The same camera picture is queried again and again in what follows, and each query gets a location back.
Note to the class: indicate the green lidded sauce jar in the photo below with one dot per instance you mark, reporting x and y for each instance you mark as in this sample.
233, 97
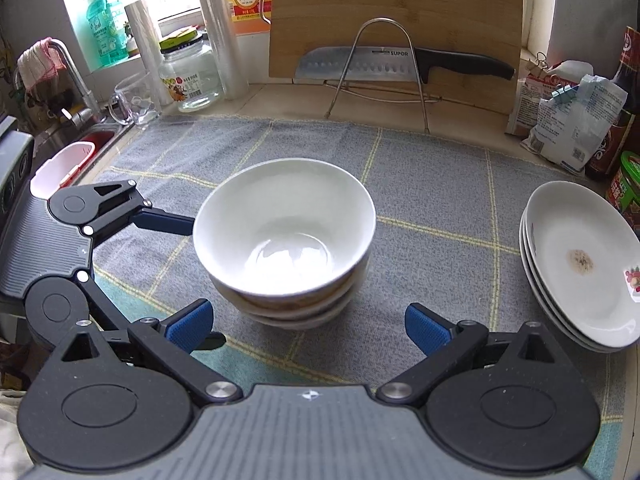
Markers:
627, 185

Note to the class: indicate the green dish soap bottle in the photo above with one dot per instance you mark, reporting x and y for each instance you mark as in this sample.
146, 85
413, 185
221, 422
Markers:
102, 25

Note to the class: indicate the metal sink faucet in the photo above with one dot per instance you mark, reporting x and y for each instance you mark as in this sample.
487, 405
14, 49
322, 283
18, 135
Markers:
80, 90

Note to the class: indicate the glass jar with green lid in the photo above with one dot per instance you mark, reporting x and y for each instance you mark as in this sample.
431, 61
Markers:
192, 80

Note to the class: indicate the small clear plastic wrap roll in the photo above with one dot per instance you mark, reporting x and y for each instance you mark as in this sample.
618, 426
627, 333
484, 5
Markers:
142, 50

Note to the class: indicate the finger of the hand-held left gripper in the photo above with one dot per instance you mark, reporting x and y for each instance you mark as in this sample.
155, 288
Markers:
165, 222
100, 300

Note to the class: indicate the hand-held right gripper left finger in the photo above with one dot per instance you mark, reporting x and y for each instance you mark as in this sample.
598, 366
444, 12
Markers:
192, 322

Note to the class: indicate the clear glass mug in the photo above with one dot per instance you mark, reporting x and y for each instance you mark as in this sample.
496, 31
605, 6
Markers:
135, 102

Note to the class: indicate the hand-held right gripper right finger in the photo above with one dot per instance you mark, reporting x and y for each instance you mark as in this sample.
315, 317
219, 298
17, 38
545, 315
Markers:
425, 327

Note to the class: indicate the large clear plastic wrap roll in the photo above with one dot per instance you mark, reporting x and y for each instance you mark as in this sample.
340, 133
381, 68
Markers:
220, 35

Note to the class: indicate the grey checked table mat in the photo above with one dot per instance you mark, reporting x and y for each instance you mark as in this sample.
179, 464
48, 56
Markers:
425, 185

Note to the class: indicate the white and blue seasoning bag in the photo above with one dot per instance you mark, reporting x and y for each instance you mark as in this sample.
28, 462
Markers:
575, 120

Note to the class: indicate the metal binder clip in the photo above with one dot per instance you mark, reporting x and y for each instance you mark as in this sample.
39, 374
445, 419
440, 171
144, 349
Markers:
540, 62

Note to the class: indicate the red and white seasoning bag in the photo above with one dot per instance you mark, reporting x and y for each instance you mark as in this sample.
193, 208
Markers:
530, 95

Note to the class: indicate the pink and white rag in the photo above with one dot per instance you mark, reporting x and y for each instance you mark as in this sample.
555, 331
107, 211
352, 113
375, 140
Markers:
37, 65

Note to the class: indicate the white fruit print plate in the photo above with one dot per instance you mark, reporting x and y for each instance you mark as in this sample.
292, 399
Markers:
537, 287
575, 225
532, 285

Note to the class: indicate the bamboo cutting board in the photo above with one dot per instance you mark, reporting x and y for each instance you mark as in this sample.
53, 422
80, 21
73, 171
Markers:
400, 10

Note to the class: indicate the dark soy sauce bottle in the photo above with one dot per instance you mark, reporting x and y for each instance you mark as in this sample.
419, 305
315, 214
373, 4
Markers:
625, 100

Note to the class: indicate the red plastic basin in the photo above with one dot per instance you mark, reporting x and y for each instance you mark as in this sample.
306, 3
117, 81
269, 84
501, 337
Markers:
97, 142

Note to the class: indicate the person's white clothing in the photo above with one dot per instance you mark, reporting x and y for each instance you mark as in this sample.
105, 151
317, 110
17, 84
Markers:
10, 440

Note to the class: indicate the white ceramic bowl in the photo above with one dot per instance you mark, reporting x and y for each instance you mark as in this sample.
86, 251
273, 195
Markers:
300, 321
285, 210
300, 304

